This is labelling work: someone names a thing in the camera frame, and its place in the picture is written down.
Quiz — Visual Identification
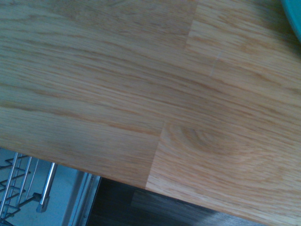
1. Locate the stainless dishwasher door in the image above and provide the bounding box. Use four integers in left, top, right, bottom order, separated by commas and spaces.
61, 171, 102, 226

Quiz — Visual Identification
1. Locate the teal plastic plate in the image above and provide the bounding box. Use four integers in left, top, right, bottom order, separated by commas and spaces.
280, 0, 301, 45

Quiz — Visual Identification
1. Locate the grey wire dishwasher rack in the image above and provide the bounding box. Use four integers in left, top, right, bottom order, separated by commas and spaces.
0, 152, 58, 226

